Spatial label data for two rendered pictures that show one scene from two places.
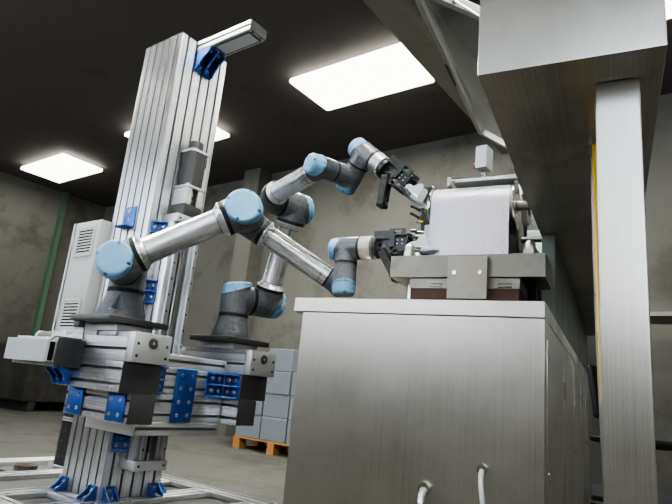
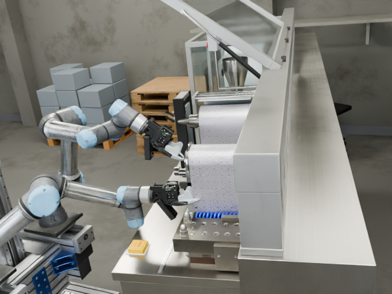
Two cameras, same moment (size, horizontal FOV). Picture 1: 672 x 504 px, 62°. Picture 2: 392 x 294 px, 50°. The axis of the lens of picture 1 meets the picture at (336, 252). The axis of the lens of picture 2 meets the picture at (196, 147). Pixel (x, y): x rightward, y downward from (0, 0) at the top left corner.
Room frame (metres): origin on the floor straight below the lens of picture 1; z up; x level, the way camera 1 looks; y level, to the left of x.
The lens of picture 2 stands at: (0.11, 0.01, 1.94)
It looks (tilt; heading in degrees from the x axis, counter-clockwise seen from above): 21 degrees down; 348
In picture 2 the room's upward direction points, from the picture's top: 6 degrees counter-clockwise
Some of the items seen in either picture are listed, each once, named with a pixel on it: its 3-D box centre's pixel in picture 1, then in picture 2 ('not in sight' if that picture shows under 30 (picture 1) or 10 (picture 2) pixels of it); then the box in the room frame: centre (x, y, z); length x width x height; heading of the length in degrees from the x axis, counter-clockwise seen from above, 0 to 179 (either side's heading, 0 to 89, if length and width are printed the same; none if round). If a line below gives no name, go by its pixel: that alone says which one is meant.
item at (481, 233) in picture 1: (467, 244); (220, 195); (1.59, -0.39, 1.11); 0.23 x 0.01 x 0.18; 63
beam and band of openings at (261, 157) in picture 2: not in sight; (284, 53); (2.11, -0.93, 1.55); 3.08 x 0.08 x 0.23; 153
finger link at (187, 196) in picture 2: (423, 243); (188, 196); (1.64, -0.26, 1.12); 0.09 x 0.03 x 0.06; 62
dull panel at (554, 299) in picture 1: (573, 330); not in sight; (2.50, -1.10, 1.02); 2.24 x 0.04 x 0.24; 153
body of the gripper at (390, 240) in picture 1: (392, 245); (165, 193); (1.70, -0.18, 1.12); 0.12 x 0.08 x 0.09; 63
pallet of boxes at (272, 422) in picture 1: (297, 402); (86, 104); (6.00, 0.25, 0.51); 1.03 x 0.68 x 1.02; 53
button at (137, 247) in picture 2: not in sight; (138, 247); (1.67, -0.02, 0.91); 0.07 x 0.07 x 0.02; 63
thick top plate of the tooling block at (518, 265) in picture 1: (470, 272); (227, 235); (1.47, -0.37, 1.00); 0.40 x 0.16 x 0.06; 63
